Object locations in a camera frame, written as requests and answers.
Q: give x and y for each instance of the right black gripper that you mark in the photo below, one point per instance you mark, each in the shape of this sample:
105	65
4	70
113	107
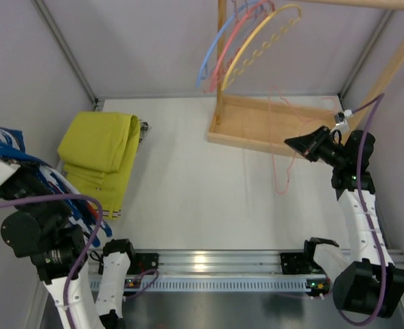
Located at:
317	145

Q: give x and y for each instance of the blue patterned trousers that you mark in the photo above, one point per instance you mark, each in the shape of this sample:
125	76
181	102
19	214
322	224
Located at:
33	171

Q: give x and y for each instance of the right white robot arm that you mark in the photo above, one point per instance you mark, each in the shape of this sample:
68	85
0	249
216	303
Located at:
368	282

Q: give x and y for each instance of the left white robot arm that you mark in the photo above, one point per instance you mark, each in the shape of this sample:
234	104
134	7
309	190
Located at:
64	272

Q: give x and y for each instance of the blue plastic hanger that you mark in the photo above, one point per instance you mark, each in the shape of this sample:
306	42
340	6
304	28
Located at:
209	63

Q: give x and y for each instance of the pink plastic hanger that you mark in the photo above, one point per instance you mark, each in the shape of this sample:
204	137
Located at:
235	41

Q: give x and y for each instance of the yellow folded trousers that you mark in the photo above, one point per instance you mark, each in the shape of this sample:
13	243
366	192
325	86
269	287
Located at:
98	152

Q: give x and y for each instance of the wooden clothes rack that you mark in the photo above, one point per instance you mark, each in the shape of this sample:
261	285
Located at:
255	124

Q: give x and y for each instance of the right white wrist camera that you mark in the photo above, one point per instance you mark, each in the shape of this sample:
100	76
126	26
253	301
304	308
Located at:
341	121

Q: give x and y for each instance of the white slotted cable duct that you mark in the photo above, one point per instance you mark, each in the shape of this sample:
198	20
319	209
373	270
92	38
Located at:
283	284

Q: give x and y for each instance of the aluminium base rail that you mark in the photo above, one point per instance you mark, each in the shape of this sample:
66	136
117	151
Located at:
221	263

